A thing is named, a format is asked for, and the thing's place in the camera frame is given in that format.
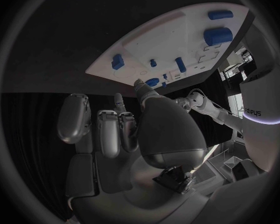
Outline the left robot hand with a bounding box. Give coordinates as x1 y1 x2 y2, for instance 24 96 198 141
174 97 192 113

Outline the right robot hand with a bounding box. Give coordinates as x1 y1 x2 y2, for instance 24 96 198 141
56 78 222 224

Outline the white task board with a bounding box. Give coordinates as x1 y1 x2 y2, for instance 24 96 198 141
84 3 251 90

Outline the blue gear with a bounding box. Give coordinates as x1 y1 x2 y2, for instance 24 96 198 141
145 78 161 88

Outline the blue slim cylinder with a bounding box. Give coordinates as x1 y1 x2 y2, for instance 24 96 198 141
174 57 186 73

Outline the blue fat cylinder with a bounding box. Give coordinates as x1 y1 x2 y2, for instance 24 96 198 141
203 27 234 47

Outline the blue block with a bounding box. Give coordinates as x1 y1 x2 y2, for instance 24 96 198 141
111 54 126 70

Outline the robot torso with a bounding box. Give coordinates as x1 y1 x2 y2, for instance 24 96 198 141
238 24 280 172

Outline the blue long cylinder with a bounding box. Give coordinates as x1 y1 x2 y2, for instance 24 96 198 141
207 9 234 21

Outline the white cable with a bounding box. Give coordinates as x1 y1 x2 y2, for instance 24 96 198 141
188 88 234 114

